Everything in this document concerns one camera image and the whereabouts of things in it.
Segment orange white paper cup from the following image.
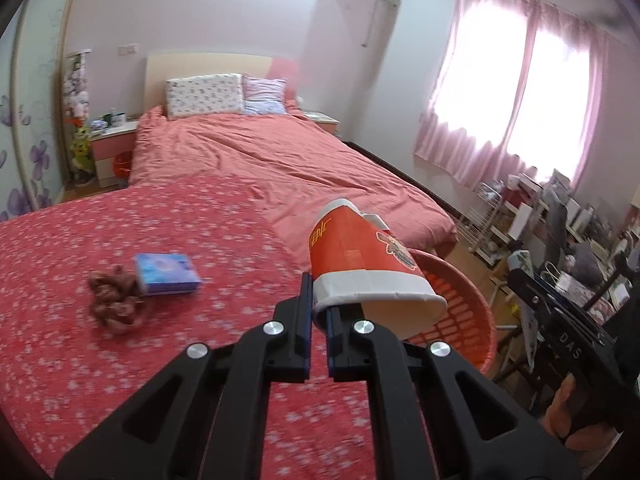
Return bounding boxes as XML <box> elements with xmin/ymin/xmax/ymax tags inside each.
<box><xmin>308</xmin><ymin>198</ymin><xmax>447</xmax><ymax>339</ymax></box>

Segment blue tissue pack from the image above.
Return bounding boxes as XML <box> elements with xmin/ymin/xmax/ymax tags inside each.
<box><xmin>134</xmin><ymin>254</ymin><xmax>202</xmax><ymax>296</ymax></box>

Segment brown plaid scrunchie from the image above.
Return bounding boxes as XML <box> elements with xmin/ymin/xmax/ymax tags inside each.
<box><xmin>88</xmin><ymin>266</ymin><xmax>148</xmax><ymax>335</ymax></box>

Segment person right hand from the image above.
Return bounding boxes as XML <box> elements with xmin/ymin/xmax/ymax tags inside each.
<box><xmin>541</xmin><ymin>374</ymin><xmax>617</xmax><ymax>452</ymax></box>

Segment orange plastic laundry basket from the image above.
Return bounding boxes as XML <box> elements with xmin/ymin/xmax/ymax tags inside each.
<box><xmin>407</xmin><ymin>249</ymin><xmax>498</xmax><ymax>375</ymax></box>

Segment cluttered desk with items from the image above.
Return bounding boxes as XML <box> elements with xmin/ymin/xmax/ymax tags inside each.
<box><xmin>499</xmin><ymin>171</ymin><xmax>639</xmax><ymax>324</ymax></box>

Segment bed with pink duvet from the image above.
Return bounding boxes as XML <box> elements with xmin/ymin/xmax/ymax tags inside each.
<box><xmin>129</xmin><ymin>106</ymin><xmax>457</xmax><ymax>268</ymax></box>

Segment right bedside nightstand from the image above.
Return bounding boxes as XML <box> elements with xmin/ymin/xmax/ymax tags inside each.
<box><xmin>303</xmin><ymin>110</ymin><xmax>340</xmax><ymax>136</ymax></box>

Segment striped pink pillow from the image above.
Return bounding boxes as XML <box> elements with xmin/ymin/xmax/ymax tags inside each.
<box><xmin>243</xmin><ymin>75</ymin><xmax>288</xmax><ymax>116</ymax></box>

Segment small orange bin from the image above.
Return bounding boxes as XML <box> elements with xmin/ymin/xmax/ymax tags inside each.
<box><xmin>112</xmin><ymin>151</ymin><xmax>132</xmax><ymax>181</ymax></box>

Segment floral white pillow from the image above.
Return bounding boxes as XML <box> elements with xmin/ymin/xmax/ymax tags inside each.
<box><xmin>165</xmin><ymin>73</ymin><xmax>244</xmax><ymax>119</ymax></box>

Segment red floral table cloth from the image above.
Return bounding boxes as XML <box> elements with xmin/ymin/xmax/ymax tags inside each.
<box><xmin>0</xmin><ymin>173</ymin><xmax>381</xmax><ymax>480</ymax></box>

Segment pink white left nightstand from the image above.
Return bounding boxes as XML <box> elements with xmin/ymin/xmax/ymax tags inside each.
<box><xmin>91</xmin><ymin>120</ymin><xmax>138</xmax><ymax>188</ymax></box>

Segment white mug on nightstand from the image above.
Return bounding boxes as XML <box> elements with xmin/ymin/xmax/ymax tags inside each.
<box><xmin>112</xmin><ymin>112</ymin><xmax>127</xmax><ymax>127</ymax></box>

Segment beige pink headboard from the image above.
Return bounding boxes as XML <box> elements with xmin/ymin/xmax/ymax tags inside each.
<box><xmin>144</xmin><ymin>52</ymin><xmax>302</xmax><ymax>111</ymax></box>

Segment pink window curtains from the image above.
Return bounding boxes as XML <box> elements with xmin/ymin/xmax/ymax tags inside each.
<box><xmin>413</xmin><ymin>0</ymin><xmax>608</xmax><ymax>188</ymax></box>

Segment hanging plush toy holder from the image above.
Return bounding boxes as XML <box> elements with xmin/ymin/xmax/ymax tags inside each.
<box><xmin>62</xmin><ymin>49</ymin><xmax>96</xmax><ymax>186</ymax></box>

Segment sliding wardrobe with flowers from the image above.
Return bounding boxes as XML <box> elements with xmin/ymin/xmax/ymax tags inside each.
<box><xmin>1</xmin><ymin>0</ymin><xmax>70</xmax><ymax>221</ymax></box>

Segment white wire rack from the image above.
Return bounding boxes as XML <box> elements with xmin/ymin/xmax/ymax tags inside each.
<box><xmin>457</xmin><ymin>182</ymin><xmax>503</xmax><ymax>266</ymax></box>

